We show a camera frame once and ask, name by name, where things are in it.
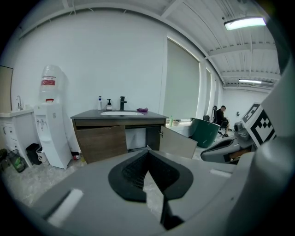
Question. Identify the dark wooden vanity cabinet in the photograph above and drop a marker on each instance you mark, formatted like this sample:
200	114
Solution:
96	122

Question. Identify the black round container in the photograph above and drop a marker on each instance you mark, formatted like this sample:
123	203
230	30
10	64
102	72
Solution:
2	159

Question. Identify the black bag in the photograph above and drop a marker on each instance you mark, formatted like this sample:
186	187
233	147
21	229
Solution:
206	118

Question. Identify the white pump bottle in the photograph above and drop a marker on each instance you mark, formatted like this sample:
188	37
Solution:
99	104

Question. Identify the chipped wooden door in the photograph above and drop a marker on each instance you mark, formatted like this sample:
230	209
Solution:
101	143

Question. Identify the white bin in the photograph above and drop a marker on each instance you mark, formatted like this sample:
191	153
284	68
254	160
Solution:
42	157

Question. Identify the rectangular ceiling light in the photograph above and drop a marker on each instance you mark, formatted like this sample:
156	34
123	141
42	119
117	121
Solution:
244	23

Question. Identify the dark pump bottle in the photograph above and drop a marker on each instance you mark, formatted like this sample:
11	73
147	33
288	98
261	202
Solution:
109	106

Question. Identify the beige framed board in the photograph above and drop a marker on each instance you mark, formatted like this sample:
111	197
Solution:
5	90

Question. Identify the black bin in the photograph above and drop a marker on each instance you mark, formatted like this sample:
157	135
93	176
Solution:
32	153

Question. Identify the black mesh waste basket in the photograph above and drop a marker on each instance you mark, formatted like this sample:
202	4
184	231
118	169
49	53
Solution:
17	161

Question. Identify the black faucet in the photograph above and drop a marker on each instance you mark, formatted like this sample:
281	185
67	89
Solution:
122	103

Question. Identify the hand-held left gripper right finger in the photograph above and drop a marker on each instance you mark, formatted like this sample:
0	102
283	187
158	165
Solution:
179	179

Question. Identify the white vanity unit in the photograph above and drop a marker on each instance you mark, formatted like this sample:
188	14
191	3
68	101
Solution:
18	129

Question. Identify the chrome faucet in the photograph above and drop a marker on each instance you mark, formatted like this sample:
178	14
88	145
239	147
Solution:
19	102

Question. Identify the purple cloth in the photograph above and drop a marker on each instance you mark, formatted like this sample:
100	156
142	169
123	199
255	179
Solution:
143	110

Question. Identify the green bottle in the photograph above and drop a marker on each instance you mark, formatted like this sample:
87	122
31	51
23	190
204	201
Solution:
171	121

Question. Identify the white water dispenser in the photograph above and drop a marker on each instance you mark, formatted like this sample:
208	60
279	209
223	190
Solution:
55	138

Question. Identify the wooden cabinet door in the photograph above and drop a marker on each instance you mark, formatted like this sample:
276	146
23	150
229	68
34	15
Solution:
177	143

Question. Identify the narrow grey roller blind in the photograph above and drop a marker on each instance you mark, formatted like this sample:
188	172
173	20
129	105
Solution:
208	96

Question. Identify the beige round object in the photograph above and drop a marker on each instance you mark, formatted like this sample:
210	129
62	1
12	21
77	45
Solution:
177	123

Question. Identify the white low platform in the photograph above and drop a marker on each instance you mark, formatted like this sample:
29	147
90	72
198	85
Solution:
183	130

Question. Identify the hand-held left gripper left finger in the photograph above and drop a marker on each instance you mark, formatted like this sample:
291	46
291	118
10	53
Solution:
96	184

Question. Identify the red can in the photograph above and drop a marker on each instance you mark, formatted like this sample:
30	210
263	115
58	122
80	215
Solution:
76	157

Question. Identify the black office chair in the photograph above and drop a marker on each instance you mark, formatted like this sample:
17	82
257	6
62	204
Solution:
214	115

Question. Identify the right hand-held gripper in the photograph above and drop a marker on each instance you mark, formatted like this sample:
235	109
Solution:
258	124

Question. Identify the long ceiling light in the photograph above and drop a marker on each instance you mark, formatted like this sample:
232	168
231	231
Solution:
250	80

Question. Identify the white sink basin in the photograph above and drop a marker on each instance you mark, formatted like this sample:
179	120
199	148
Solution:
119	113

